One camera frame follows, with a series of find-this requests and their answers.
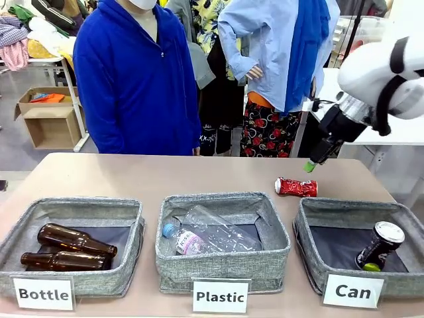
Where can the dark striped jacket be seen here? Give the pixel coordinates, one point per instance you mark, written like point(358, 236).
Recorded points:
point(56, 13)

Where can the light blue mannequin shirt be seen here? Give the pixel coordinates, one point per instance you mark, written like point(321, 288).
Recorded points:
point(265, 49)

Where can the royal blue draped garment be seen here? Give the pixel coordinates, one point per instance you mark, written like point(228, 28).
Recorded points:
point(304, 43)

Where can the brown cardboard box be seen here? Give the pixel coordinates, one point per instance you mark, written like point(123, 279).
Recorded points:
point(49, 127)

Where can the yellow floral shirt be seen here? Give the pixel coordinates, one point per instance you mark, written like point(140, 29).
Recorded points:
point(208, 20)

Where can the person's left forearm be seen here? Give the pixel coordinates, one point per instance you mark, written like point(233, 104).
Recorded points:
point(190, 119)

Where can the grey fabric basket marked Plastic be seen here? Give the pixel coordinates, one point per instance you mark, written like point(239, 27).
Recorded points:
point(218, 268)

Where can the white Bottle label sign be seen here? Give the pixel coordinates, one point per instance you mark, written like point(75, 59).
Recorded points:
point(43, 293)

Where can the grey hanging garment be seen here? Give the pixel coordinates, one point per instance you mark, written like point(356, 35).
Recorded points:
point(202, 66)

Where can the white cloth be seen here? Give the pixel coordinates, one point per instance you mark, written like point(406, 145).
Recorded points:
point(49, 36)

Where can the orange garment under shirt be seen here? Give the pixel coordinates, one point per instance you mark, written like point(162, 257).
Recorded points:
point(260, 99)

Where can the black drink can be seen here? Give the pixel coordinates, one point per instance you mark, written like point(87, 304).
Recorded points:
point(381, 245)

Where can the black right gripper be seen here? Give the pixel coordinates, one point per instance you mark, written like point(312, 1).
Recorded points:
point(341, 124)

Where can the yellow cloth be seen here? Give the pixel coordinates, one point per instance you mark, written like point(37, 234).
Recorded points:
point(38, 49)

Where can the brown glass beer bottle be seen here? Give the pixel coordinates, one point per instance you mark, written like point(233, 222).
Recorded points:
point(63, 236)
point(56, 260)

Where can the beige mannequin hand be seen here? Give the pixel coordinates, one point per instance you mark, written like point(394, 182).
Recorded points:
point(313, 88)
point(255, 73)

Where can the white Plastic label sign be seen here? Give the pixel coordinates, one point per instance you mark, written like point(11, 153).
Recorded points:
point(220, 295)

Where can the clear plastic storage bin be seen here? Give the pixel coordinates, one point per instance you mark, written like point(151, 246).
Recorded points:
point(371, 33)

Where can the white face mask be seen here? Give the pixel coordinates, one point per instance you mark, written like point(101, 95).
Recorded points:
point(142, 3)

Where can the black red-rose floral skirt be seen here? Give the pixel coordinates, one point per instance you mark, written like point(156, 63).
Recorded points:
point(265, 129)

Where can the grey fabric basket marked Bottle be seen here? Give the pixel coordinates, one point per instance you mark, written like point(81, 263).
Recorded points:
point(86, 201)

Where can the person in blue hoodie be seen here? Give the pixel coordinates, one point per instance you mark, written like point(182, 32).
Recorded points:
point(132, 83)

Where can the clear crushed plastic bottle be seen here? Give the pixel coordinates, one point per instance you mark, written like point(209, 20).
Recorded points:
point(225, 232)

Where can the plaid cloth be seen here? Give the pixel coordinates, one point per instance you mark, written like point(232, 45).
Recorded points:
point(11, 31)

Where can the crushed red soda can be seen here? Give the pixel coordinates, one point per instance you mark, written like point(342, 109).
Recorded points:
point(295, 187)

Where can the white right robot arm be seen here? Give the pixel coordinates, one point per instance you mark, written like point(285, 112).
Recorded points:
point(364, 66)

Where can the pink-label clear plastic bottle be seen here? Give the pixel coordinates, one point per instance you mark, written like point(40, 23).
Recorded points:
point(189, 240)

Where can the person's left hand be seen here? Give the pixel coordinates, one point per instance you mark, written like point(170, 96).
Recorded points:
point(196, 151)

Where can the white Can label sign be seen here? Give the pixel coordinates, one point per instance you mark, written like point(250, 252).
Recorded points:
point(352, 291)

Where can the green cloth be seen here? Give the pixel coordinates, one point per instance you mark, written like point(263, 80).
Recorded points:
point(21, 11)

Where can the black trousers with white print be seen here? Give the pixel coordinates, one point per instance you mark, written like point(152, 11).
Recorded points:
point(222, 109)

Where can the pink cloth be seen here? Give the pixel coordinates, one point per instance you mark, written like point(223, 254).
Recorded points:
point(15, 54)

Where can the black stand pole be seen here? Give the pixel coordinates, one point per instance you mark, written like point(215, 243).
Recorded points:
point(354, 30)

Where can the grey fabric basket marked Can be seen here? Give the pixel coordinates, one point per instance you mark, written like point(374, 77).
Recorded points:
point(311, 238)

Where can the orange cloth in box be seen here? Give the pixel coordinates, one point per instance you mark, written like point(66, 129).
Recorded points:
point(49, 97)

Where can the person's right forearm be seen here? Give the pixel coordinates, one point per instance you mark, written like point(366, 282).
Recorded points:
point(89, 116)

